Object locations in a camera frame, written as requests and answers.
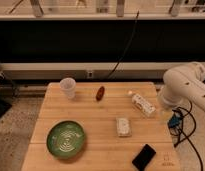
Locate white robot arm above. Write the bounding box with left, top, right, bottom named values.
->
left=158, top=62, right=205, bottom=112

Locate black floor cable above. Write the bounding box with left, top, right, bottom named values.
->
left=170, top=101, right=205, bottom=171

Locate green ceramic bowl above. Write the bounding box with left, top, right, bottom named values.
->
left=46, top=120, right=86, bottom=159

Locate translucent plastic cup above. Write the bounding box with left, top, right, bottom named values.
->
left=60, top=78, right=76, bottom=99

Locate white wrapped packet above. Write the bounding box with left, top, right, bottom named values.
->
left=116, top=118, right=131, bottom=137

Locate black smartphone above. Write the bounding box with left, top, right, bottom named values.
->
left=132, top=144, right=156, bottom=171

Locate black hanging cable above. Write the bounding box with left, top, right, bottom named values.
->
left=104, top=10, right=141, bottom=80

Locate blue connector plug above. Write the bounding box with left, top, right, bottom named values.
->
left=168, top=114, right=181, bottom=128

